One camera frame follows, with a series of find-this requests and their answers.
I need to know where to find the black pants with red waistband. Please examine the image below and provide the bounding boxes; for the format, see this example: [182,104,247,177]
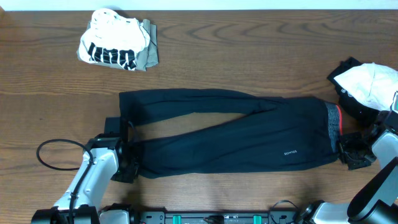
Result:
[119,89,342,179]

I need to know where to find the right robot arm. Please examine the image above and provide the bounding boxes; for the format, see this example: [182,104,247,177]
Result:
[293,110,397,224]

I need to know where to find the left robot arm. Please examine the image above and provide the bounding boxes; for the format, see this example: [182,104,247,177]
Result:
[31,117,141,224]

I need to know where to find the black and white garment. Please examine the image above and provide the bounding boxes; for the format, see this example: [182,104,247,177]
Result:
[327,57,397,126]

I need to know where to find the white shirt with black print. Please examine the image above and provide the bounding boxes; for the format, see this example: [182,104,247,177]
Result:
[80,8,150,71]

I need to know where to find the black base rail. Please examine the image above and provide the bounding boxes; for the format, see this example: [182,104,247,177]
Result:
[130,205,304,224]

